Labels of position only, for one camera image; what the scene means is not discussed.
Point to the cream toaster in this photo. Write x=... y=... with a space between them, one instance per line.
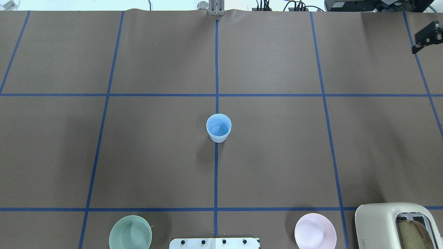
x=396 y=225

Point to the black orange power strip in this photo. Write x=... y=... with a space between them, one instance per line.
x=280 y=5

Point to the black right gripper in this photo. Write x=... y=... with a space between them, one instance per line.
x=426 y=36

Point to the pink bowl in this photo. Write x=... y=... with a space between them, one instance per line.
x=315 y=231

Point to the small metal cylinder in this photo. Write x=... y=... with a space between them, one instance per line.
x=203 y=5

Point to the black laptop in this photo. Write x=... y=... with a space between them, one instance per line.
x=377 y=5

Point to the bread slice in toaster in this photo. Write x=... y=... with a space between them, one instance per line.
x=414 y=235

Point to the aluminium frame post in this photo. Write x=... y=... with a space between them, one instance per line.
x=216 y=7

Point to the green bowl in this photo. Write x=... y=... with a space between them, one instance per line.
x=131 y=232

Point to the blue cup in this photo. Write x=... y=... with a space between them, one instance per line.
x=218 y=139
x=218 y=126

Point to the white central post base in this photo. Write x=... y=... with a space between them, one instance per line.
x=215 y=243

